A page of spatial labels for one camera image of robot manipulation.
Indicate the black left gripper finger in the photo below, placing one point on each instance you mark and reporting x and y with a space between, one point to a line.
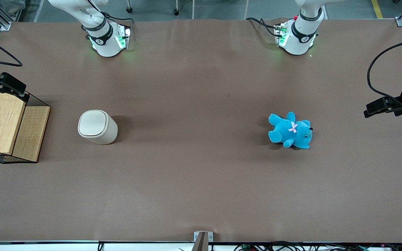
398 111
379 106

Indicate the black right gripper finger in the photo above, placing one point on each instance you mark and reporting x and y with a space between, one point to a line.
12 84

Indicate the white push-lid trash can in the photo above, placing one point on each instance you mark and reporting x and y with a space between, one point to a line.
94 127

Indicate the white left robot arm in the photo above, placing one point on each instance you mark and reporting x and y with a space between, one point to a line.
298 40

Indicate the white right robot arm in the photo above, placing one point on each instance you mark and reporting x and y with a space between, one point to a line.
105 43

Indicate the right arm base connector plate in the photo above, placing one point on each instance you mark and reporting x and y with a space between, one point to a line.
126 36

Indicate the left arm base connector plate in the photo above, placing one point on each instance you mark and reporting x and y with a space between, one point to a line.
280 35

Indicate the low light wooden block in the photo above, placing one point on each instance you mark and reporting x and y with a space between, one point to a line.
31 134

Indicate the blue teddy bear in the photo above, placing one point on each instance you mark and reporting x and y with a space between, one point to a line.
288 130

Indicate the black caster wheel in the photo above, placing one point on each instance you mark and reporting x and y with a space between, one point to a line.
129 9
176 12

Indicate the brown table cover sheet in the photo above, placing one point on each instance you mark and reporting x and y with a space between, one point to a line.
201 181

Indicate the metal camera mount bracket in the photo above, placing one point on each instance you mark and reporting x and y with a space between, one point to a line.
202 240

